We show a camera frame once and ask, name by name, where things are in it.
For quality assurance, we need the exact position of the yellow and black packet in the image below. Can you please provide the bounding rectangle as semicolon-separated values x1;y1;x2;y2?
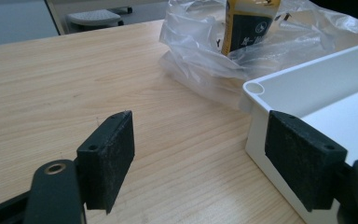
220;0;282;57

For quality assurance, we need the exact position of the grey chair base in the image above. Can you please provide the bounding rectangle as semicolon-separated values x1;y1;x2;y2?
65;7;134;32

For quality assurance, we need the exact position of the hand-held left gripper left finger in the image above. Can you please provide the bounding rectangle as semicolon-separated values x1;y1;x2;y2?
76;110;136;216

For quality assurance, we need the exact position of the white plastic box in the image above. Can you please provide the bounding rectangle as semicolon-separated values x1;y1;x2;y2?
239;39;358;224

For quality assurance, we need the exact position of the clear plastic bag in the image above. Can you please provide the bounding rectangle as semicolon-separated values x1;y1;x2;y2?
158;0;358;110

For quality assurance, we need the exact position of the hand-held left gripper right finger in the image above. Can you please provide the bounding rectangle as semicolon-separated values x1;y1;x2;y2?
264;109;349;213

